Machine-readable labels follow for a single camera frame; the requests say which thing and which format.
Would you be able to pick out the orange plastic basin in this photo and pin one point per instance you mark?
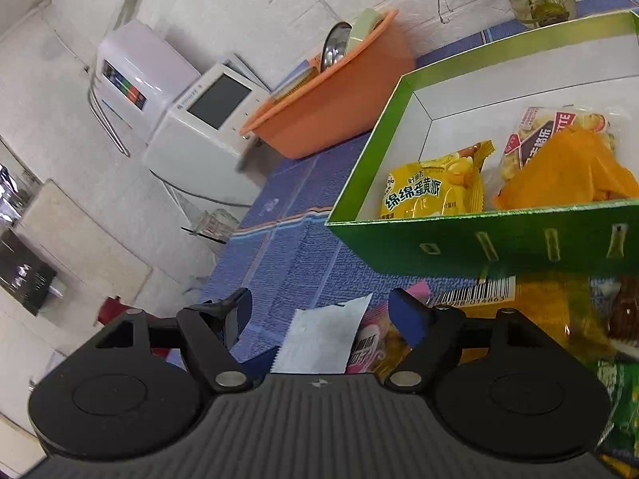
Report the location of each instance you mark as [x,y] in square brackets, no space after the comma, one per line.
[339,110]

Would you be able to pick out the red stool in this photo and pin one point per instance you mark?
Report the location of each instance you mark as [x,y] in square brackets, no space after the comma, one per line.
[112,309]

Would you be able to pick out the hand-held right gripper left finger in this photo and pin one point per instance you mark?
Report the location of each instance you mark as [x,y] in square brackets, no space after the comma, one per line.
[238,312]

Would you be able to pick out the green cardboard box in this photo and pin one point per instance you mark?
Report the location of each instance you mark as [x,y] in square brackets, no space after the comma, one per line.
[449,244]

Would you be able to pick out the orange snack packet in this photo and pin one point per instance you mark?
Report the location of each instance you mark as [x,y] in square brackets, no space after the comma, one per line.
[564,174]

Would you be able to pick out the metal bowl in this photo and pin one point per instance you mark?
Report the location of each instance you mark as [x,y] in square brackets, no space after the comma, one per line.
[333,45]

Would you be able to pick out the white appliance with colour label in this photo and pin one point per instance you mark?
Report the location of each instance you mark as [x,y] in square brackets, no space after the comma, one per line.
[145,55]

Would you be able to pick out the green snack packet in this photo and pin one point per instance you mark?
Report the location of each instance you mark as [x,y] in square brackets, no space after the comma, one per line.
[621,399]

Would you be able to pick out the black cabinet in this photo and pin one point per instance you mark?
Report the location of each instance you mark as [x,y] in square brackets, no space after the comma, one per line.
[25,269]

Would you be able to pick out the pale green tape roll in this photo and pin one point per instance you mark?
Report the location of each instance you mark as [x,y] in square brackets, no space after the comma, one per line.
[364,22]

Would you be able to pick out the white snack packet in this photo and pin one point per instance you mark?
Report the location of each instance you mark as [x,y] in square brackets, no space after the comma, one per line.
[319,334]

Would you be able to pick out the white appliance with screen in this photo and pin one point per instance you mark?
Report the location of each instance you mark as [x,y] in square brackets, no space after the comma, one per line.
[199,159]

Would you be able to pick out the cream biscuit packet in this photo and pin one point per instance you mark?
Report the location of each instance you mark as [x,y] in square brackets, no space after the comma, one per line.
[534,124]

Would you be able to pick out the clear glass cup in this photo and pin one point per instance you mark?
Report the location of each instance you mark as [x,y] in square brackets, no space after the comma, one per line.
[217,222]

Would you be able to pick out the yellow book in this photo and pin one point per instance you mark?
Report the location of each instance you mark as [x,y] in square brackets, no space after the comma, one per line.
[294,85]

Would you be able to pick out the yellow snack packet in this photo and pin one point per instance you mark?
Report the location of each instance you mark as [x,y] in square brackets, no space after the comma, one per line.
[429,194]

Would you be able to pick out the clear yellow snack bag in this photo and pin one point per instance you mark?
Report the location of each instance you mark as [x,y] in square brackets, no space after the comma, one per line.
[549,304]

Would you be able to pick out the pink snack packet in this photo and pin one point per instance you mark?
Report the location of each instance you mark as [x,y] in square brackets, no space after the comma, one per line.
[369,339]

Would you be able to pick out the brown snack packet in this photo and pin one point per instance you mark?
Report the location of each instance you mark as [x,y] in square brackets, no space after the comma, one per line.
[626,309]

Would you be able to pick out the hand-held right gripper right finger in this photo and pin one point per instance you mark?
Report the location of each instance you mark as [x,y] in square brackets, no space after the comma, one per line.
[407,317]

